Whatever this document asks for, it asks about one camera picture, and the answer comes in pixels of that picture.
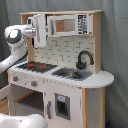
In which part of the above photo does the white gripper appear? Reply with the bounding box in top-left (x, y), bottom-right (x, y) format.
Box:
top-left (27, 14), bottom-right (47, 48)

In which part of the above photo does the toy microwave door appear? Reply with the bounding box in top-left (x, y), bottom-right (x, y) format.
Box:
top-left (48, 15), bottom-right (77, 37)

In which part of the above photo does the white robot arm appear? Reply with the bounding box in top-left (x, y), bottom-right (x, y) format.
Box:
top-left (0, 14), bottom-right (46, 74)

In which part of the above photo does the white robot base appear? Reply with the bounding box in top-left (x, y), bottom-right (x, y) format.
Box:
top-left (0, 114), bottom-right (47, 128)

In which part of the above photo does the wooden toy kitchen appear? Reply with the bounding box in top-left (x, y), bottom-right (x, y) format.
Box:
top-left (9, 10), bottom-right (114, 128)

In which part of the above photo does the black toy stovetop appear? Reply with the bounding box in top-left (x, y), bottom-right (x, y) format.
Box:
top-left (19, 61), bottom-right (56, 73)

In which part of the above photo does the black toy faucet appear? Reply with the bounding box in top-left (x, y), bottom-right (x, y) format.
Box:
top-left (76, 50), bottom-right (94, 70)

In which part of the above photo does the left oven knob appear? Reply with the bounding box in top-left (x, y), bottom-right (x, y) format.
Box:
top-left (12, 75), bottom-right (19, 83)

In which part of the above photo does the oven knob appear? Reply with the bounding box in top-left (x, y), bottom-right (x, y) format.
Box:
top-left (12, 75), bottom-right (19, 83)
top-left (31, 81), bottom-right (38, 87)

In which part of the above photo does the right oven knob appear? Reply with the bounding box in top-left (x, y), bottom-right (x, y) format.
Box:
top-left (31, 81), bottom-right (38, 87)

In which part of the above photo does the grey toy sink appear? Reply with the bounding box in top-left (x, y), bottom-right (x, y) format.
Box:
top-left (52, 67), bottom-right (92, 81)

